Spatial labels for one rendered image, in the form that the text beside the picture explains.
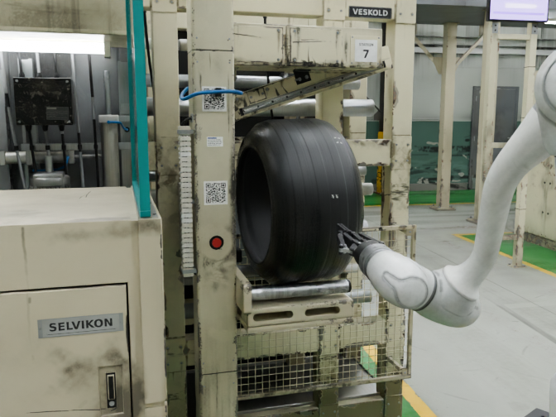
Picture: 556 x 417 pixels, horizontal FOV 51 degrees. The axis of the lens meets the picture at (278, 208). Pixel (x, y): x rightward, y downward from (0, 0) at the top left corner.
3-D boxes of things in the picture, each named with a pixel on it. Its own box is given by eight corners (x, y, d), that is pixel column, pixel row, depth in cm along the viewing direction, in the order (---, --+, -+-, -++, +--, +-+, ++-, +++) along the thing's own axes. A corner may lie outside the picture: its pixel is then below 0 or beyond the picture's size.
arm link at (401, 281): (355, 278, 137) (397, 298, 142) (383, 307, 123) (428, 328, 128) (378, 239, 136) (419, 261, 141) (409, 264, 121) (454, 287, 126)
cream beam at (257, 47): (223, 64, 202) (222, 21, 200) (212, 70, 226) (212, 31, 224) (383, 69, 218) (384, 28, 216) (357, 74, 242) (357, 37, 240)
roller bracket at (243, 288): (243, 315, 178) (242, 285, 177) (221, 280, 216) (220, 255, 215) (254, 314, 179) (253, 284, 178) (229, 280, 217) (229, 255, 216)
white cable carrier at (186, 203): (183, 277, 184) (179, 126, 177) (181, 273, 189) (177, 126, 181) (197, 275, 185) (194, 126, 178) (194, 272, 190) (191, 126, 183)
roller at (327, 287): (246, 284, 184) (245, 294, 187) (249, 294, 181) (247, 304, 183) (348, 275, 193) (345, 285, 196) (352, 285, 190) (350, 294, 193)
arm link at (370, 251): (367, 251, 136) (357, 242, 141) (364, 286, 139) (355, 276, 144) (402, 248, 138) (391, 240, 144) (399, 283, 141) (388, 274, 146)
